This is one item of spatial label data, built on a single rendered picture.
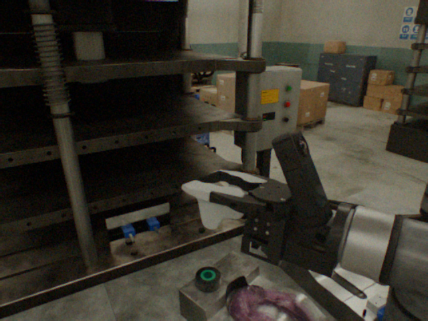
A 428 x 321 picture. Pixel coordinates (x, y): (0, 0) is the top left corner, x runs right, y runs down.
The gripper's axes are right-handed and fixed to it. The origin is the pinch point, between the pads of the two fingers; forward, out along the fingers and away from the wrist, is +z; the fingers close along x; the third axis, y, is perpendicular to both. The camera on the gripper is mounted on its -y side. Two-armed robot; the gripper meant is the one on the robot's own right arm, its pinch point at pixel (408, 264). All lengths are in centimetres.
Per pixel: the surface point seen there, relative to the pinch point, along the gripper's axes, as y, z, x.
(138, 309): -43, 21, -72
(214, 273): -32, 6, -49
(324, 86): -360, 30, 358
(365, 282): -8.8, 12.2, -4.8
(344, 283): -12.5, 12.9, -10.5
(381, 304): 1.1, 9.2, -11.5
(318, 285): -16.6, 13.9, -17.8
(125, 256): -74, 22, -68
